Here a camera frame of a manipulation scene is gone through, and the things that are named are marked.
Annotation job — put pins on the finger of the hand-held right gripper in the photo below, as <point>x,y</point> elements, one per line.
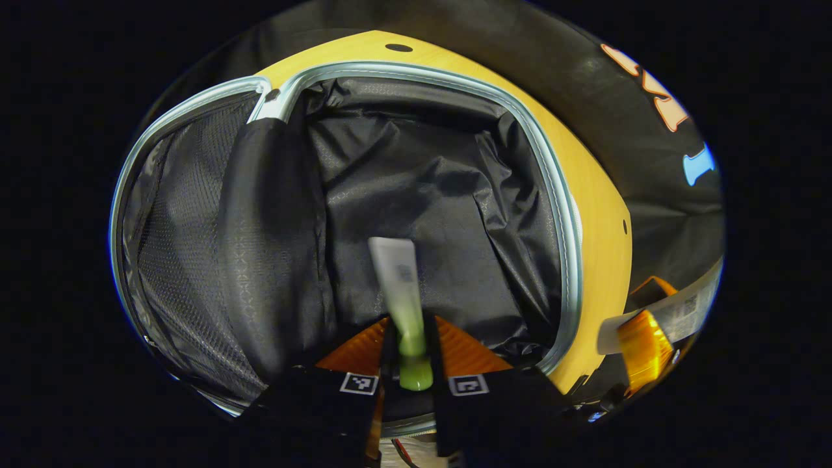
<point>643,354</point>
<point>653,286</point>

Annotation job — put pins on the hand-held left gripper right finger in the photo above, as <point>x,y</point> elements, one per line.
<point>494,409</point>

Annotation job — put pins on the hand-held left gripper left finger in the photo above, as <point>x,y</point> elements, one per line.
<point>312,406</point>

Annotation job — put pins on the green and white skin care tube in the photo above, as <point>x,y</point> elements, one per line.
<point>398,286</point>

